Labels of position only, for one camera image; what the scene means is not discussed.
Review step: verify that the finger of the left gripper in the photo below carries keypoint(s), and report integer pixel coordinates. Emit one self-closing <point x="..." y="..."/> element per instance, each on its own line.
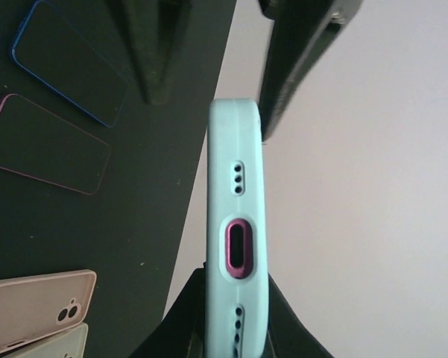
<point x="155" y="31"/>
<point x="302" y="32"/>

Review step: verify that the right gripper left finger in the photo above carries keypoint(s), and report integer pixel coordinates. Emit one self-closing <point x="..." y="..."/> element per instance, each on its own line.
<point x="181" y="332"/>

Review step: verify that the beige phone case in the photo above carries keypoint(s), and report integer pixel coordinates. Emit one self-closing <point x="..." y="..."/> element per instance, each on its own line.
<point x="66" y="344"/>

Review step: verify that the pink phone case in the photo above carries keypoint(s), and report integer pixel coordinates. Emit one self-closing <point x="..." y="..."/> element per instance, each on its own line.
<point x="35" y="307"/>

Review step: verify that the purple phone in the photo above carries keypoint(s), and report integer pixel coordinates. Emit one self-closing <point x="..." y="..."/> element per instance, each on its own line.
<point x="38" y="144"/>

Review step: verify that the blue phone case with phone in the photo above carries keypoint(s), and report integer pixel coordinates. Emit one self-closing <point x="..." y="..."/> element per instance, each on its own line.
<point x="236" y="311"/>

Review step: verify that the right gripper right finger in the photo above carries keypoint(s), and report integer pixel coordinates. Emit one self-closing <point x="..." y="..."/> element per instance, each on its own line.
<point x="286" y="335"/>

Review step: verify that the magenta phone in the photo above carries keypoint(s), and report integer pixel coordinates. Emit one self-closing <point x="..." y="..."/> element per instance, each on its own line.
<point x="239" y="248"/>

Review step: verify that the blue phone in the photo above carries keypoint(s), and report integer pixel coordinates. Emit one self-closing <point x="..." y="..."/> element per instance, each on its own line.
<point x="48" y="48"/>

